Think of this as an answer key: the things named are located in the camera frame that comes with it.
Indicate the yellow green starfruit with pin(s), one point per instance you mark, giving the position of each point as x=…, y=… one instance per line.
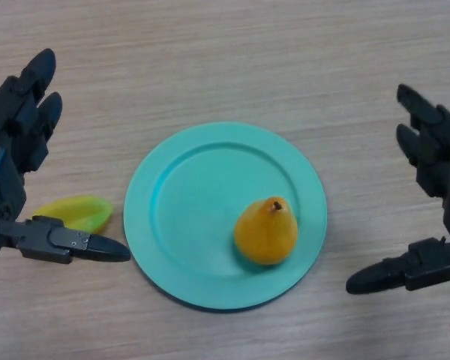
x=82, y=210

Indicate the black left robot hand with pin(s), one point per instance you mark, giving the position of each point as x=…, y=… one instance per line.
x=3, y=180

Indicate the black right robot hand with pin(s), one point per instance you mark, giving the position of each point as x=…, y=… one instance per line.
x=446, y=165

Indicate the teal green round plate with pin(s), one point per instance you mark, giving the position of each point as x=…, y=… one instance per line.
x=195, y=225

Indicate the yellow orange pear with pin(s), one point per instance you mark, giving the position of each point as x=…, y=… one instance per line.
x=266, y=236

